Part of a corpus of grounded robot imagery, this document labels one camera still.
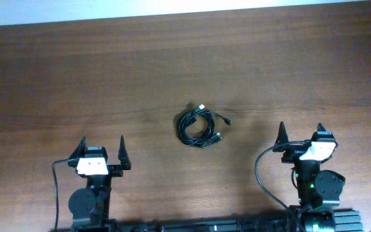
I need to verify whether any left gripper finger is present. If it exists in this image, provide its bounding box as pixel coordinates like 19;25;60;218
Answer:
69;136;86;160
118;136;130;169

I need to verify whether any black micro USB cable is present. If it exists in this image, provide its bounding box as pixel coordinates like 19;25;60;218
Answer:
185;110;232;142

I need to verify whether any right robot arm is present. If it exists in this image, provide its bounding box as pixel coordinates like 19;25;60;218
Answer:
272;122;345;231

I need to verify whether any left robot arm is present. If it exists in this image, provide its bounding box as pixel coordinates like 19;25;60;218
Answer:
68;137;132;232

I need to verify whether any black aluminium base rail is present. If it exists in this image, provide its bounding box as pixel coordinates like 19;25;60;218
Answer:
58;209;364;232

